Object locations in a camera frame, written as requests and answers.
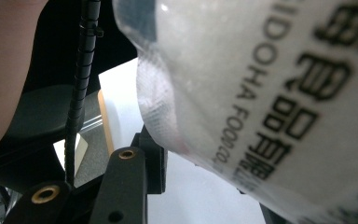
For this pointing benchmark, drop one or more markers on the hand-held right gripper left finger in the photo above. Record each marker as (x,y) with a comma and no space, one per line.
(124,186)

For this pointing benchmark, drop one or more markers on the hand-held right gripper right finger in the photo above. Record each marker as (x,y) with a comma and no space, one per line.
(270,219)

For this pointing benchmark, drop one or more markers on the red and white sugar bag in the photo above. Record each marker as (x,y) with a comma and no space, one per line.
(230,77)

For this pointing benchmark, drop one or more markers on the metal floor rail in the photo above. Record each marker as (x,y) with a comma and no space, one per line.
(91,123)

